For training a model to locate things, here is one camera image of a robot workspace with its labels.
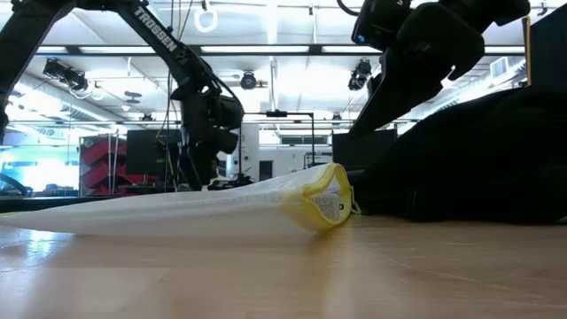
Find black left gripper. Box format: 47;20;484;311
180;90;241;188

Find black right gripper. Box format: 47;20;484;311
347;0;532;141

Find white mesh pouch yellow trim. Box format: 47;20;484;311
0;162;361;238

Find white charger cube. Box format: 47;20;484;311
309;191;346;222

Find black backpack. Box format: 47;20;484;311
349;86;567;224

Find black partition panel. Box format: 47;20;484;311
331;128;399;172

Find black square screen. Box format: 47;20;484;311
126;128;183;178

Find round black hanging object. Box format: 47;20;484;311
239;71;258;91

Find red storage bins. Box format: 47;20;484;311
79;135;159;198

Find black curtain panel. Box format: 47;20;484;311
529;16;567;89

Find black hanging spotlight pair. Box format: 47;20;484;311
43;57;90;95

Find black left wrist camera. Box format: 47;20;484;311
215;95;245;130

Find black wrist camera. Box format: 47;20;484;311
351;0;416;51
215;95;245;130

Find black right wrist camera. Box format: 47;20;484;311
351;0;416;51

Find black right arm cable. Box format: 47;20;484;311
336;0;361;18

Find long thin yellow cable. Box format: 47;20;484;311
521;15;532;86

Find white hanging ring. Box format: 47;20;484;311
192;5;220;35

